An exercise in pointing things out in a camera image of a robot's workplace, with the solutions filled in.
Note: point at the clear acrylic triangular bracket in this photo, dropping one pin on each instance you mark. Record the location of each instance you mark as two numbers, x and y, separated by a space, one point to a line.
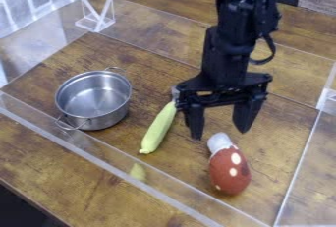
96 21

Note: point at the spoon with yellow-green handle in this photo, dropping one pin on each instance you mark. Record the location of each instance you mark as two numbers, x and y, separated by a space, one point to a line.
160 125

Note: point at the small silver pot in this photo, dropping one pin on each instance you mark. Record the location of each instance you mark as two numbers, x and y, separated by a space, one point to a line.
92 100

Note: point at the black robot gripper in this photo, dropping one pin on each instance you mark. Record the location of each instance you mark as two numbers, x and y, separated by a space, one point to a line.
224 83

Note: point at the clear acrylic enclosure wall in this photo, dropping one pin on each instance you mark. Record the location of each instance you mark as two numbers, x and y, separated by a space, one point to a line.
93 177

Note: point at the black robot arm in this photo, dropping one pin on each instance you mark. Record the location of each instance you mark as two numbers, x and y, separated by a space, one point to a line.
247 20

